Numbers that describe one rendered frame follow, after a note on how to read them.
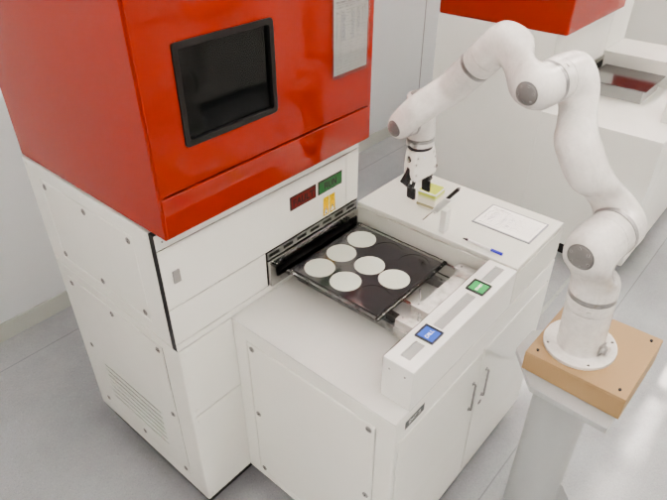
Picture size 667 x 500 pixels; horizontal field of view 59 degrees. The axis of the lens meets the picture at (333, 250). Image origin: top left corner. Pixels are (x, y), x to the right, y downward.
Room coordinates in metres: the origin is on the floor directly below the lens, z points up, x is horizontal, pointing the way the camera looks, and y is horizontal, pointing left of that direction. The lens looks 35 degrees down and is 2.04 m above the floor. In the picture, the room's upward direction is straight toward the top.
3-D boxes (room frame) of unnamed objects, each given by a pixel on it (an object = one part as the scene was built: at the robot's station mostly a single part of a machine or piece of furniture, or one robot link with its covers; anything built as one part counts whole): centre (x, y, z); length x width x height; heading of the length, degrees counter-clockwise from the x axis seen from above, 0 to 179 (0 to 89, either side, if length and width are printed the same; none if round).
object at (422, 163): (1.62, -0.26, 1.23); 0.10 x 0.07 x 0.11; 130
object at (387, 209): (1.76, -0.43, 0.89); 0.62 x 0.35 x 0.14; 49
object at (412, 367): (1.24, -0.34, 0.89); 0.55 x 0.09 x 0.14; 139
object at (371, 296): (1.53, -0.11, 0.90); 0.34 x 0.34 x 0.01; 49
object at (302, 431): (1.52, -0.24, 0.41); 0.97 x 0.64 x 0.82; 139
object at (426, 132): (1.62, -0.25, 1.38); 0.09 x 0.08 x 0.13; 130
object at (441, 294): (1.37, -0.32, 0.87); 0.36 x 0.08 x 0.03; 139
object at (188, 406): (1.75, 0.45, 0.41); 0.82 x 0.71 x 0.82; 139
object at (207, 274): (1.53, 0.19, 1.02); 0.82 x 0.03 x 0.40; 139
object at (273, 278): (1.65, 0.06, 0.89); 0.44 x 0.02 x 0.10; 139
